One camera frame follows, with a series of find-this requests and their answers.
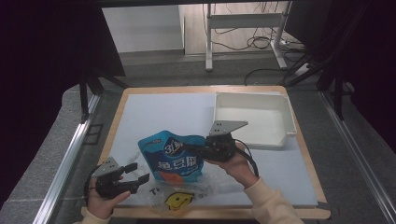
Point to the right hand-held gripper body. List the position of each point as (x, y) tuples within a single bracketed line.
[(219, 146)]

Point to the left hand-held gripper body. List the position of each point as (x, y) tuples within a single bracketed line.
[(109, 183)]

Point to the blue snack pouch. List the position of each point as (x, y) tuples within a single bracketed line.
[(168, 158)]

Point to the clear plastic bag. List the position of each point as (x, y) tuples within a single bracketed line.
[(205, 186)]

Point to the white plastic bin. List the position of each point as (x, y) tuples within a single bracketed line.
[(255, 121)]

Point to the person's left hand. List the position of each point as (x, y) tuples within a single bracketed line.
[(101, 207)]

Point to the person's right hand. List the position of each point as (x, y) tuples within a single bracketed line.
[(239, 168)]

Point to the pale blue table mat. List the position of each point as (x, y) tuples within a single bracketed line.
[(162, 112)]

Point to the black metal stand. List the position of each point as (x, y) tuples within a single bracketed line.
[(85, 93), (336, 90)]

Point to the white power strip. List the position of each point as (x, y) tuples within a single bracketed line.
[(302, 70)]

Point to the black curtain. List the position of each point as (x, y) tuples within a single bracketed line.
[(367, 46), (40, 62)]

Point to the aluminium rail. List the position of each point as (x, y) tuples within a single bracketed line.
[(67, 155), (358, 155)]

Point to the white metal desk frame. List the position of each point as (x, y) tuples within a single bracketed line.
[(243, 20)]

